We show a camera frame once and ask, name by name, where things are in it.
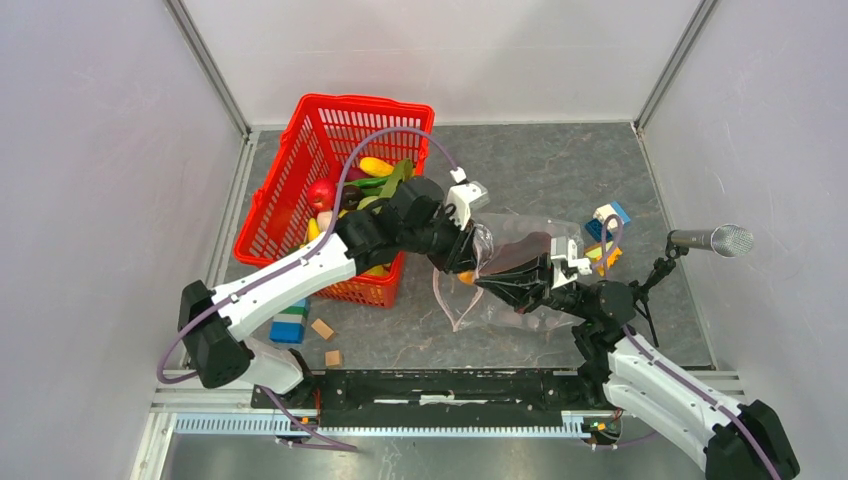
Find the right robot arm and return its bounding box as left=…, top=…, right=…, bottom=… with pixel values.
left=473, top=224, right=800, bottom=479

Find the silver microphone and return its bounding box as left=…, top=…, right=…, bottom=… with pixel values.
left=668, top=224, right=754, bottom=258

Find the small wooden cube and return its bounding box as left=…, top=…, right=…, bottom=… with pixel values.
left=324, top=350, right=344, bottom=369

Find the white mushroom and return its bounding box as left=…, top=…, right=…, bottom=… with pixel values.
left=315, top=210, right=334, bottom=232

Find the blue white toy block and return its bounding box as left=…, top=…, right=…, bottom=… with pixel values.
left=584, top=201, right=631, bottom=242

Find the long green pepper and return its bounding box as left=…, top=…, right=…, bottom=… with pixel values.
left=345, top=177, right=389, bottom=189

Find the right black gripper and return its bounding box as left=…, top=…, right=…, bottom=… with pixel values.
left=473, top=252, right=591, bottom=321

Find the blue grey green block stack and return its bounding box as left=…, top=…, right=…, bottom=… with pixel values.
left=268, top=298, right=310, bottom=344

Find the black microphone stand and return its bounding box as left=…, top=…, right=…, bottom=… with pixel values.
left=629, top=241, right=687, bottom=349

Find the dark purple plum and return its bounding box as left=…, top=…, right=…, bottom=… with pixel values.
left=339, top=185, right=366, bottom=211

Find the green leafy vegetable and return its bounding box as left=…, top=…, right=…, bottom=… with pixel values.
left=378, top=159, right=415, bottom=198

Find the yellow banana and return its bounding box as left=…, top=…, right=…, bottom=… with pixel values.
left=306, top=218, right=322, bottom=243

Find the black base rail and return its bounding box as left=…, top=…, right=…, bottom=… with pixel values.
left=282, top=368, right=613, bottom=428

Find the red apple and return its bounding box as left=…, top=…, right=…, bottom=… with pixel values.
left=306, top=178, right=338, bottom=213

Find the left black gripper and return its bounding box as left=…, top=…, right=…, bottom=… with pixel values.
left=401, top=206, right=481, bottom=276

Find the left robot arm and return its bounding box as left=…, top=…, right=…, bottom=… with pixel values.
left=178, top=176, right=488, bottom=408

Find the red plastic basket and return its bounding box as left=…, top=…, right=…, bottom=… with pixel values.
left=233, top=93, right=435, bottom=268

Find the clear zip top bag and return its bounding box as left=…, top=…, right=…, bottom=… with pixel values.
left=432, top=213, right=584, bottom=332

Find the purple sweet potato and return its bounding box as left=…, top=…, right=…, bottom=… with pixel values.
left=345, top=166, right=370, bottom=182

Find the yellow orange toy block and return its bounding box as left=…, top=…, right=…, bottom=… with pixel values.
left=584, top=241, right=622, bottom=277

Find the brown orange hot dog bun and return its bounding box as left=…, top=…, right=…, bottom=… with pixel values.
left=457, top=232, right=552, bottom=285

